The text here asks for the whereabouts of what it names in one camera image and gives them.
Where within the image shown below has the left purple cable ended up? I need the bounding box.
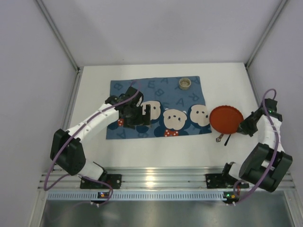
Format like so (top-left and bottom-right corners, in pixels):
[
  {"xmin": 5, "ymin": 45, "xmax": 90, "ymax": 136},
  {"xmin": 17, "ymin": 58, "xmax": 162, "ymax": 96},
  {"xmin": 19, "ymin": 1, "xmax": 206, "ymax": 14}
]
[{"xmin": 44, "ymin": 80, "xmax": 143, "ymax": 205}]

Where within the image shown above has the red round plate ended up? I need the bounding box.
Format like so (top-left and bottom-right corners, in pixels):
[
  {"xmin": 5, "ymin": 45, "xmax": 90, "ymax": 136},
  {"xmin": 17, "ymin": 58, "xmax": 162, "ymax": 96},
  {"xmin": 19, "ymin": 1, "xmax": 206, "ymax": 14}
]
[{"xmin": 209, "ymin": 105, "xmax": 244, "ymax": 134}]

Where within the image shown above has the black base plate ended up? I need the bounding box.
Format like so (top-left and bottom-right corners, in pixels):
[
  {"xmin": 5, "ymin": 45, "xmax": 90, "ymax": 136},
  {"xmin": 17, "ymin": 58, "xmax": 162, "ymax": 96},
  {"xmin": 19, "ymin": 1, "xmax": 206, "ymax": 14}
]
[
  {"xmin": 205, "ymin": 174, "xmax": 237, "ymax": 189},
  {"xmin": 80, "ymin": 174, "xmax": 122, "ymax": 189}
]

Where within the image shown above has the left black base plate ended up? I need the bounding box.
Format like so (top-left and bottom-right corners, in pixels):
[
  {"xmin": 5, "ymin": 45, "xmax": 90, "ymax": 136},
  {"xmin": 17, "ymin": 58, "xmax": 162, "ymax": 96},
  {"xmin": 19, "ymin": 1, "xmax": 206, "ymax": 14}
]
[{"xmin": 80, "ymin": 174, "xmax": 122, "ymax": 189}]

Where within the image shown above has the aluminium mounting rail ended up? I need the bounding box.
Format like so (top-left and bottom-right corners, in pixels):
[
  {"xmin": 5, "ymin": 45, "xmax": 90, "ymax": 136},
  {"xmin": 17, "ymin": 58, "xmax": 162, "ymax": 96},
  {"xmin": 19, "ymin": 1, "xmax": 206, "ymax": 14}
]
[{"xmin": 37, "ymin": 166, "xmax": 296, "ymax": 191}]

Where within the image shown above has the perforated metal cable tray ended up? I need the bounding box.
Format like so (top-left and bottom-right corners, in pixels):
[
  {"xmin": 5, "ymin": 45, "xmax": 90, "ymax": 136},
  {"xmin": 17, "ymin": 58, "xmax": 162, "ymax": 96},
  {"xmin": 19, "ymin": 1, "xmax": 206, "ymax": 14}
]
[{"xmin": 47, "ymin": 191, "xmax": 236, "ymax": 201}]

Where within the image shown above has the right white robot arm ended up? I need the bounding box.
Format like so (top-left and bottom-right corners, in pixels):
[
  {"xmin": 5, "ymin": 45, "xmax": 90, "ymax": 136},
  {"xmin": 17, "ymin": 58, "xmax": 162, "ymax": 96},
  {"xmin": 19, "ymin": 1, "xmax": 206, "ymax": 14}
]
[{"xmin": 222, "ymin": 98, "xmax": 293, "ymax": 192}]

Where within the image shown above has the small beige cup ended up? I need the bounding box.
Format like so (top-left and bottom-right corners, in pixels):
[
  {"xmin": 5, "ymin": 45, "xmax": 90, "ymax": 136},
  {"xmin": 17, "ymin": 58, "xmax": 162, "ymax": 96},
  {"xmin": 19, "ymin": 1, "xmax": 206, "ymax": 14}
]
[{"xmin": 178, "ymin": 78, "xmax": 191, "ymax": 90}]

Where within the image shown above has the blue cartoon mouse placemat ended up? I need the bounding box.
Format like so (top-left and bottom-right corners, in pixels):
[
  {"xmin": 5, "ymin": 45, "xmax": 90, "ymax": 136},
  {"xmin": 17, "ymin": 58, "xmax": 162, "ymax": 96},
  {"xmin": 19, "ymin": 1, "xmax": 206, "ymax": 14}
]
[{"xmin": 106, "ymin": 76, "xmax": 212, "ymax": 140}]

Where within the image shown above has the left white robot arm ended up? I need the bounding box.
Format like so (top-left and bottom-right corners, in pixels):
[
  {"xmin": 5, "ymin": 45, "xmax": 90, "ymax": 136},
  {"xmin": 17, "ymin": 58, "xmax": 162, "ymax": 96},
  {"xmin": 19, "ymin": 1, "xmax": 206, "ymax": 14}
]
[{"xmin": 50, "ymin": 87, "xmax": 151, "ymax": 181}]

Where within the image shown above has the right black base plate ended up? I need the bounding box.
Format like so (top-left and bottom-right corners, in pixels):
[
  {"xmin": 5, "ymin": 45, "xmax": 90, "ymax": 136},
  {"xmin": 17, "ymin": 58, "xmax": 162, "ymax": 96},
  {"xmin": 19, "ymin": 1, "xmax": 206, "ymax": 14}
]
[{"xmin": 205, "ymin": 174, "xmax": 237, "ymax": 189}]

